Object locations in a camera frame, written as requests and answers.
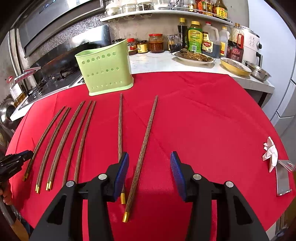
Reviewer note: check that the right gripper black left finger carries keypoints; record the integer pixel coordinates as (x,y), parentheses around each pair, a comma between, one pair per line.
(62,220)

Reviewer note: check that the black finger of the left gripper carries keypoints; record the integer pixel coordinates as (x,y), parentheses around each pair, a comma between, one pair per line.
(12,164)

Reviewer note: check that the operator left hand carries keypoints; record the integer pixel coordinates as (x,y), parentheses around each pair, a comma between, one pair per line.
(6,193)

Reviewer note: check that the red tablecloth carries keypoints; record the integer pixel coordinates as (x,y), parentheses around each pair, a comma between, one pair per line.
(208,119)

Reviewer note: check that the white crumpled tissue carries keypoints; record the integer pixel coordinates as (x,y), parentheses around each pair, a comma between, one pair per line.
(271,154)

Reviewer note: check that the black gas stove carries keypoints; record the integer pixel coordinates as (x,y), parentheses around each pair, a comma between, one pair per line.
(58,69)

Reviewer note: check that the green perforated utensil holder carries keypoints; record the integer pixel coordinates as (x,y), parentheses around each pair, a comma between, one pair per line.
(106,69)

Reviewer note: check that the yellow ceramic bowl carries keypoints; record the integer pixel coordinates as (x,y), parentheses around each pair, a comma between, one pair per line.
(235,67)

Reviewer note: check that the stainless steel bowl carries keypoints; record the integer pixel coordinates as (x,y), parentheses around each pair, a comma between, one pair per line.
(257,72)

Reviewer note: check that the white plate with food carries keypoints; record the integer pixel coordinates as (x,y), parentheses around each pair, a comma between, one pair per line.
(189,56)

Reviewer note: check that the steel range hood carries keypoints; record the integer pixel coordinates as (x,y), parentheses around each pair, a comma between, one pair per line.
(43,19)

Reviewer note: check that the red lid small jar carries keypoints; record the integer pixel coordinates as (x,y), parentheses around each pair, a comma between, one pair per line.
(132,46)

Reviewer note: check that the large jug dark vinegar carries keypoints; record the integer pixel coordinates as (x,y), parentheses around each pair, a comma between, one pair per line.
(211,45)

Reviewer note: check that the yellow label small jar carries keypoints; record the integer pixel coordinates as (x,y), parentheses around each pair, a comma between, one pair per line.
(142,47)

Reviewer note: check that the red lid chili jar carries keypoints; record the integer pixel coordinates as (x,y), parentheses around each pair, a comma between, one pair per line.
(156,43)

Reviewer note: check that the white electric cooker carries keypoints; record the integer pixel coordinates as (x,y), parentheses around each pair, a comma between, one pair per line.
(252,46)

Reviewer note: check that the clear oil bottle yellow cap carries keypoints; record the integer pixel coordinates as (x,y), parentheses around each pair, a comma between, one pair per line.
(224,37)

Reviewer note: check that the green label sauce bottle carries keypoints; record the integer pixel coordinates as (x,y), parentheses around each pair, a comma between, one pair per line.
(195,37)

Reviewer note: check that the dark soy sauce bottle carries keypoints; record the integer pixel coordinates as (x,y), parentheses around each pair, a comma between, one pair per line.
(182,30)

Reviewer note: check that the metal bracket on table edge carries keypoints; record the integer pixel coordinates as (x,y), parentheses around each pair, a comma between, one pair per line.
(282,169)

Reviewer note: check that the red handled dark sauce jug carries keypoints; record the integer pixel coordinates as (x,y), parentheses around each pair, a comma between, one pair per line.
(235,44)

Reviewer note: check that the white wall shelf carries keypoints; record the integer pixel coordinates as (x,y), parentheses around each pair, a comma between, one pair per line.
(167,10)

